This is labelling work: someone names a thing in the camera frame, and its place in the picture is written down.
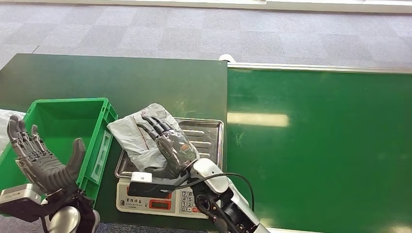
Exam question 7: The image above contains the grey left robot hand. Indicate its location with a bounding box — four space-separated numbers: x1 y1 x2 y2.
6 115 86 196

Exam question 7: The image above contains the silver conveyor side rail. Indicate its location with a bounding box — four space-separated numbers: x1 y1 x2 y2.
227 62 412 75

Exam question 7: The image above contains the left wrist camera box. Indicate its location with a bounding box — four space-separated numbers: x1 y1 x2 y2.
0 183 44 223

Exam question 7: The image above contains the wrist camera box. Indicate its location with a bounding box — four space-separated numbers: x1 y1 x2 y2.
128 172 177 200
0 183 44 223

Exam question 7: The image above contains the white scale with steel tray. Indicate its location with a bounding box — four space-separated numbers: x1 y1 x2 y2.
115 117 224 220

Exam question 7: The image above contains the white conveyor roller cap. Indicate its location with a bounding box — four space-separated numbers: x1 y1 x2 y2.
219 53 238 64

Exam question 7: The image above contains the grey plastic mailer package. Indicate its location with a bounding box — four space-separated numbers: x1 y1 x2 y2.
106 102 182 173

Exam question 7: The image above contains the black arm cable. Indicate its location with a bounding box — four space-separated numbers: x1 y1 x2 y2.
173 172 256 213

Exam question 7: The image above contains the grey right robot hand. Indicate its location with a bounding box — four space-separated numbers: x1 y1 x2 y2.
137 115 201 180

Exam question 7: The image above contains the green plastic crate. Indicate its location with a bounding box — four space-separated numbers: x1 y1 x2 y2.
0 98 119 216

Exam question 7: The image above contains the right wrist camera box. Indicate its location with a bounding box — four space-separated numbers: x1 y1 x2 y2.
128 172 177 200

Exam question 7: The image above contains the green conveyor belt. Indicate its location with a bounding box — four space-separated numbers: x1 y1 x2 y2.
226 68 412 233

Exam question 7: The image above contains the white plastic bag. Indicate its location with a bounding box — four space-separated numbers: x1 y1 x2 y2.
0 109 26 155

